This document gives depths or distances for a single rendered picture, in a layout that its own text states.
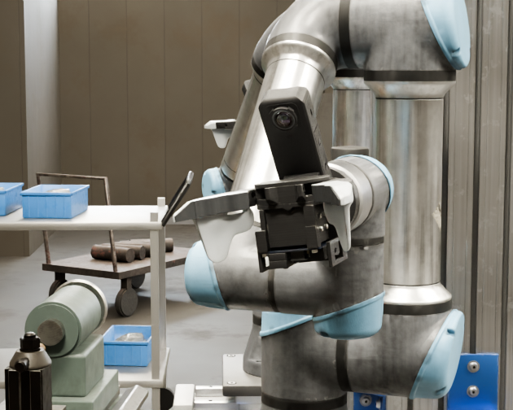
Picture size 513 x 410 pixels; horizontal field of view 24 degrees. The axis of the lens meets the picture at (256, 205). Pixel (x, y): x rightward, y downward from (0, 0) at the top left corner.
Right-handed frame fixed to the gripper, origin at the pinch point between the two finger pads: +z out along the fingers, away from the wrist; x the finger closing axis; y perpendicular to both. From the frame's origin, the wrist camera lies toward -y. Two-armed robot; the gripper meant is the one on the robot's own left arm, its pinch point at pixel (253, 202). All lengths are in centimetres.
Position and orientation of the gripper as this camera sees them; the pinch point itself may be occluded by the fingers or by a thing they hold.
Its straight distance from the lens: 99.1
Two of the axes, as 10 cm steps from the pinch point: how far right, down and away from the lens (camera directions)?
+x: -9.3, 1.0, 3.5
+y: 1.3, 9.9, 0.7
